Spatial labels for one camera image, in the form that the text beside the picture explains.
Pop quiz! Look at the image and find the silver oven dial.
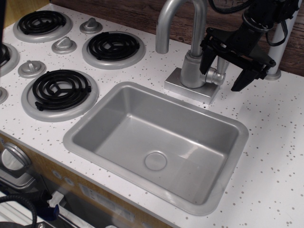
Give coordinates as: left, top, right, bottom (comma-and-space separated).
0, 142, 31, 178

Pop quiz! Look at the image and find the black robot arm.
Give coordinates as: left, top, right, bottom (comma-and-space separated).
199, 0, 299, 92

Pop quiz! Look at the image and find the silver toy faucet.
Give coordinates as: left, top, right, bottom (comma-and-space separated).
155, 0, 220, 105

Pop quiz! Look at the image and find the silver stove knob left edge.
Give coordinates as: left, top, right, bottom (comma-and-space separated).
0, 87, 9, 104

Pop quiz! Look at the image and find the back right stove burner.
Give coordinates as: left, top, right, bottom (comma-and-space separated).
82, 31, 145, 70

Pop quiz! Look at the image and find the front right stove burner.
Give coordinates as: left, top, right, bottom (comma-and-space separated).
21, 70, 99, 123

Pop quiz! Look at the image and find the silver stove knob middle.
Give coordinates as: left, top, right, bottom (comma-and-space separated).
51, 37, 77, 55

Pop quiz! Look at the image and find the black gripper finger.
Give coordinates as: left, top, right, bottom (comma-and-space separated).
199, 45, 217, 75
231, 69, 259, 92

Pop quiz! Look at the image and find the black cable lower left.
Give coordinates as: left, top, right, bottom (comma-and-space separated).
0, 191, 52, 228

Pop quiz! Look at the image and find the blue clamp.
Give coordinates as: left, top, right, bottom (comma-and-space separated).
46, 204, 60, 221

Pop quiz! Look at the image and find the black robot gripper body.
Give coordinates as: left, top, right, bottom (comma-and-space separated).
200, 22, 276, 79

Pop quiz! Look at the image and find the grey plastic sink basin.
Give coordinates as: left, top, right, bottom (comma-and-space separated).
63, 82, 249, 216

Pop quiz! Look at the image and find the white vertical pole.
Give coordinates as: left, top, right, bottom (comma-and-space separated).
265, 9, 299, 81

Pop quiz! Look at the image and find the silver stove knob back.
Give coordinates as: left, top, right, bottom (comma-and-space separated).
79, 18, 103, 34

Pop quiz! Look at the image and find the back left stove burner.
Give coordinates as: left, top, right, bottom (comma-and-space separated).
13, 10, 73, 43

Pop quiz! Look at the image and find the left edge stove burner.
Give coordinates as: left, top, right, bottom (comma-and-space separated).
0, 43, 19, 77

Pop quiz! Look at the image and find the silver faucet lever handle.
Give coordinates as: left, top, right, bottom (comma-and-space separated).
205, 57, 229, 86

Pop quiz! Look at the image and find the black braided cable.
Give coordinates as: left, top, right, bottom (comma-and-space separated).
208, 0, 252, 14

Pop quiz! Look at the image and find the silver stove knob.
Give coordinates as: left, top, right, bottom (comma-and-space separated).
18, 60, 46, 79
79, 18, 103, 34
51, 37, 77, 55

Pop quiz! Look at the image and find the silver stove knob front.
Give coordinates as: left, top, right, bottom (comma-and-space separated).
18, 60, 46, 79

